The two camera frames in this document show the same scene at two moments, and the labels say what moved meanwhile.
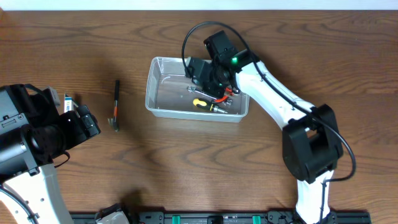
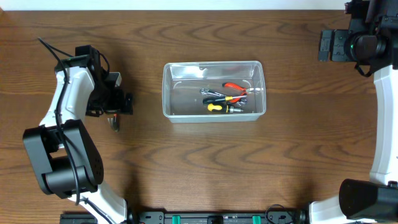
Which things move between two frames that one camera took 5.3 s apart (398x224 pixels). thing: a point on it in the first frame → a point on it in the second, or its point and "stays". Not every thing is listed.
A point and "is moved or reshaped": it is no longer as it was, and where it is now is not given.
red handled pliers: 225,99 is moved or reshaped
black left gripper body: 87,121 → 127,104
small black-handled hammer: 115,122 stays
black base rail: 222,218 stays
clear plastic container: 167,95 is moved or reshaped
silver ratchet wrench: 193,89 is moved or reshaped
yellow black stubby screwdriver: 203,104 → 225,108
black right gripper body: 214,83 → 325,45
